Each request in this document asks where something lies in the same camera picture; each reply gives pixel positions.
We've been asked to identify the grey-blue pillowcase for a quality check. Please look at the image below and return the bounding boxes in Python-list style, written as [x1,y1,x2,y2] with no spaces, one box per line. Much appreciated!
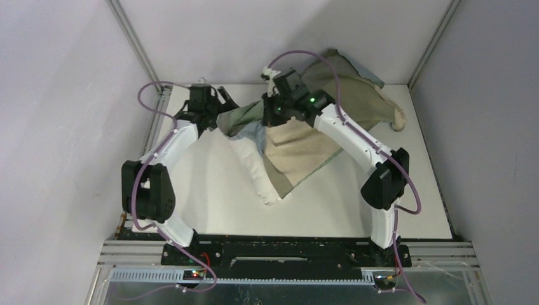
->
[217,49,407,205]

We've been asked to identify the white pillow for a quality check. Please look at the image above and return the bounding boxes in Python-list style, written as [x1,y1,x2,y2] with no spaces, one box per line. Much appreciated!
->
[229,138,281,206]

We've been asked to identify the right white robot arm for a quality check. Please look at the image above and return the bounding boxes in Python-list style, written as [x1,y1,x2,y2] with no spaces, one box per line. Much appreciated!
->
[261,67,409,266]

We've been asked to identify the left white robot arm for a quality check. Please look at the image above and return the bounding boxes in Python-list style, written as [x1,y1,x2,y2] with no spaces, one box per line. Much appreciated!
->
[121,83,238,265]

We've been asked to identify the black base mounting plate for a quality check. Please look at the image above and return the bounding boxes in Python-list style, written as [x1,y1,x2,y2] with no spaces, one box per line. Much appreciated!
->
[161,234,412,281]

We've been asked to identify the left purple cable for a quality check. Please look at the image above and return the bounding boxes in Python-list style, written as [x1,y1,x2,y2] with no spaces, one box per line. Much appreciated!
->
[130,81,217,294]

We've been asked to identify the purple cable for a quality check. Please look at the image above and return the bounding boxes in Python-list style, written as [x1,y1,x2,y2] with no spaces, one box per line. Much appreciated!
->
[263,50,426,304]
[130,81,217,294]

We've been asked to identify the left aluminium frame post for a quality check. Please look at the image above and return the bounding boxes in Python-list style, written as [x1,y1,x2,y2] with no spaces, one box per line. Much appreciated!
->
[106,0,160,81]

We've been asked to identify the aluminium frame post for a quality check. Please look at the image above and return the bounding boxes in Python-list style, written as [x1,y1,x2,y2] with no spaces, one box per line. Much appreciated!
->
[106,0,160,81]
[407,0,463,91]

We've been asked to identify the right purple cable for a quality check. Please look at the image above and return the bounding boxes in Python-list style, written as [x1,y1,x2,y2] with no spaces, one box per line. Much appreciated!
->
[263,50,426,304]

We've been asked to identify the grey slotted cable duct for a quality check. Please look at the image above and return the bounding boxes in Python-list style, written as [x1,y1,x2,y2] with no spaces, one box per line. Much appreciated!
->
[110,269,376,286]

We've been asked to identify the right aluminium frame post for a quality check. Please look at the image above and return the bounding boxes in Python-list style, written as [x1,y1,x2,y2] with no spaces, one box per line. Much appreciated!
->
[407,0,463,91]

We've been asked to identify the aluminium base frame rails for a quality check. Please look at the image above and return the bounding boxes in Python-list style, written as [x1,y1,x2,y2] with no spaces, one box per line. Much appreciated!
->
[87,85,492,304]

